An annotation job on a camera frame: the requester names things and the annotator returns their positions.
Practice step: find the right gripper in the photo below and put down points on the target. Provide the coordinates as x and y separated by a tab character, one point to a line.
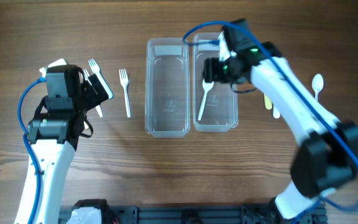
210	70

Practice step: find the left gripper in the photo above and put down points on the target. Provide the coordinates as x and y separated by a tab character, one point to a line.
89	90

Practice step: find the white fork slim handle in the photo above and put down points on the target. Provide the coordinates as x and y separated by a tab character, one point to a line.
98	108

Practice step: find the white fork wide handle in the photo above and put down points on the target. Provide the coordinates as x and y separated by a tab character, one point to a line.
97	71

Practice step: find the white spoon container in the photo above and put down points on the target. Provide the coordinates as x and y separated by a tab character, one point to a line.
206	87

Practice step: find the yellow plastic spoon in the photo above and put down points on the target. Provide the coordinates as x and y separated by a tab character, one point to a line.
267	103

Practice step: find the white spoon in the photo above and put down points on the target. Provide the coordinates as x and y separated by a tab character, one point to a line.
317	85
276	113

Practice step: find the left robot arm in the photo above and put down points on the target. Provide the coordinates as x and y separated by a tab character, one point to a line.
51	136

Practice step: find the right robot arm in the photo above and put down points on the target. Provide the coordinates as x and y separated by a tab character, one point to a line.
327	155

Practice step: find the right clear plastic container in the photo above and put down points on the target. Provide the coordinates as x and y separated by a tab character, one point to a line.
220	112

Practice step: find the clear plastic container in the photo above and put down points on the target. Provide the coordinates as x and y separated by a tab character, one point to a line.
220	112
167	88

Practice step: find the left clear plastic container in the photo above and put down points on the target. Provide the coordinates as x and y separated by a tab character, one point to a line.
167	88

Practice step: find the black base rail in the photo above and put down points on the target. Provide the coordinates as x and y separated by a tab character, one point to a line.
260	213

